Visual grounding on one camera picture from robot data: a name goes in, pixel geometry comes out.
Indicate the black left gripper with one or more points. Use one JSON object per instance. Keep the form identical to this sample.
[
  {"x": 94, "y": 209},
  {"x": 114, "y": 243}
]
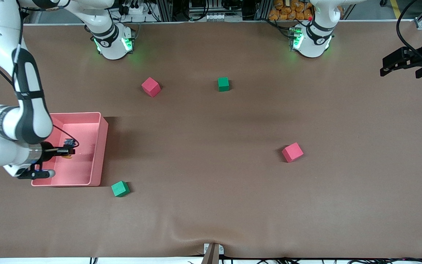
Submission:
[{"x": 415, "y": 61}]

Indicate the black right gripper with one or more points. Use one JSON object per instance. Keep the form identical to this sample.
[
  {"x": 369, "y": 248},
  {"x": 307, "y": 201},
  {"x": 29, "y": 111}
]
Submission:
[{"x": 47, "y": 153}]

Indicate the orange-capped black push button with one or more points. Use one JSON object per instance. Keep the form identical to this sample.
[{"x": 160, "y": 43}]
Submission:
[{"x": 69, "y": 142}]

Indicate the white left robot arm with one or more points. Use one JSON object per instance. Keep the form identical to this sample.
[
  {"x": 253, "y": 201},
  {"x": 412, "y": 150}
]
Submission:
[{"x": 311, "y": 46}]

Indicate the pink plastic tray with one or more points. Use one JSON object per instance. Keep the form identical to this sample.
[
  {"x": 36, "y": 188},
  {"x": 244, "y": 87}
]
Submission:
[{"x": 86, "y": 165}]

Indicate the green foam cube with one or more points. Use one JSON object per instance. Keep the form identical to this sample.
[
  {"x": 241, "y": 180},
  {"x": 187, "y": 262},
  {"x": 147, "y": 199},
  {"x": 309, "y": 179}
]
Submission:
[
  {"x": 120, "y": 189},
  {"x": 223, "y": 84}
]

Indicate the pink foam cube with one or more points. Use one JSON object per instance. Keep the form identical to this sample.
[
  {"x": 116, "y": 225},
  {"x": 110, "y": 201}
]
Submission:
[
  {"x": 151, "y": 87},
  {"x": 292, "y": 152}
]

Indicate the bag of orange items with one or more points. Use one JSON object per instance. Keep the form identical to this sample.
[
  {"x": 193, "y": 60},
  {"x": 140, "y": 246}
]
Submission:
[{"x": 291, "y": 10}]

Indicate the brown table cloth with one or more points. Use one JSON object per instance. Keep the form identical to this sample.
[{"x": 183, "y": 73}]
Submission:
[{"x": 211, "y": 205}]

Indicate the white power strip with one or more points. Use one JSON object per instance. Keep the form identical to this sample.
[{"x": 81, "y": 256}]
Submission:
[{"x": 134, "y": 8}]

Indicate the black equipment rack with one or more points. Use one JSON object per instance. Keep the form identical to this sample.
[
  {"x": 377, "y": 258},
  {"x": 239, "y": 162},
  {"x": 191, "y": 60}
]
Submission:
[{"x": 214, "y": 7}]

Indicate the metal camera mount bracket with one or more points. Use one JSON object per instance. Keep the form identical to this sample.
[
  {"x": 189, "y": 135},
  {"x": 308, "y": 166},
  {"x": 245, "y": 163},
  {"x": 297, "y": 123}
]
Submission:
[{"x": 213, "y": 253}]

